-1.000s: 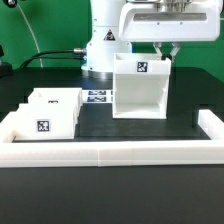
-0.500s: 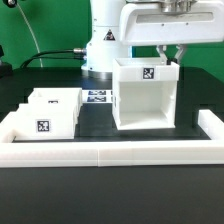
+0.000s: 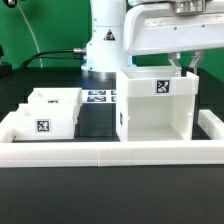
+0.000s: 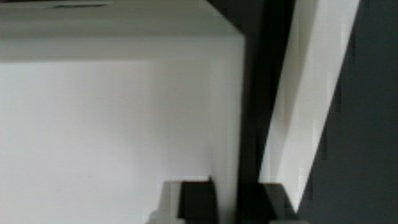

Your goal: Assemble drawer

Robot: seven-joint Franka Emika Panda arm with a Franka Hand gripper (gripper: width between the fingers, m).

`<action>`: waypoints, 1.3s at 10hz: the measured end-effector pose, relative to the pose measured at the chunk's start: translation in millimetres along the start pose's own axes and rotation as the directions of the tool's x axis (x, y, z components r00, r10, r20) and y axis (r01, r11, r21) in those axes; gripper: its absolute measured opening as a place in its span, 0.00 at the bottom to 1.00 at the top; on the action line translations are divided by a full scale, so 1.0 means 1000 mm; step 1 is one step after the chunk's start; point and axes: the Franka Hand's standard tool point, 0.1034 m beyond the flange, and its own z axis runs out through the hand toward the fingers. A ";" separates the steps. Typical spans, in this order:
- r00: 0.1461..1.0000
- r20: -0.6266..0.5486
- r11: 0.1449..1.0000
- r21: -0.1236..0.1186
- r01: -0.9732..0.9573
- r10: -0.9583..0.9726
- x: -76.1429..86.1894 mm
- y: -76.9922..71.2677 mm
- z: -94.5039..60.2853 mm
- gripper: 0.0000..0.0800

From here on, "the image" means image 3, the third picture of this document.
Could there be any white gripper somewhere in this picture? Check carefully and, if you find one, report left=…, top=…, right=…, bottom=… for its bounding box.
left=124, top=0, right=224, bottom=76

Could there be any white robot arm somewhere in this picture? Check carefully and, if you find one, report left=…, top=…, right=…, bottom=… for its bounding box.
left=82, top=0, right=224, bottom=78

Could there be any white front drawer box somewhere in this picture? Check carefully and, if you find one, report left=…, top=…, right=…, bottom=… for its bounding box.
left=16, top=103, right=77, bottom=140

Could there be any white drawer box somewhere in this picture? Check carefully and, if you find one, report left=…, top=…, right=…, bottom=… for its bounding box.
left=16, top=103, right=77, bottom=140
left=28, top=87, right=82, bottom=114

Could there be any white drawer cabinet frame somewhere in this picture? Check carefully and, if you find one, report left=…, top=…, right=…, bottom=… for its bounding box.
left=116, top=66, right=199, bottom=141

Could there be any thin white cable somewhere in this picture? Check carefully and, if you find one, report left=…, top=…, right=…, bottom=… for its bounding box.
left=15, top=2, right=44, bottom=68

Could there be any black device at left edge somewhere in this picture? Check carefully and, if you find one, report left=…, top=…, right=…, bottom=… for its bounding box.
left=0, top=45, right=12, bottom=77

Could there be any black cable with connector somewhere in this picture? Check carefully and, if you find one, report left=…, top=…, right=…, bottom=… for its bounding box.
left=19, top=47, right=88, bottom=69

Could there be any white rear drawer box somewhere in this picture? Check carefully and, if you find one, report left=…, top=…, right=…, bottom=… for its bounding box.
left=28, top=87, right=82, bottom=114

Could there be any white fiducial marker sheet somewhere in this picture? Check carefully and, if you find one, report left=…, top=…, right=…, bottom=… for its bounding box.
left=82, top=89, right=116, bottom=103

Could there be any white U-shaped border fence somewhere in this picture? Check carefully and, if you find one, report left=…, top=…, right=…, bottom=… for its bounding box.
left=0, top=110, right=224, bottom=168

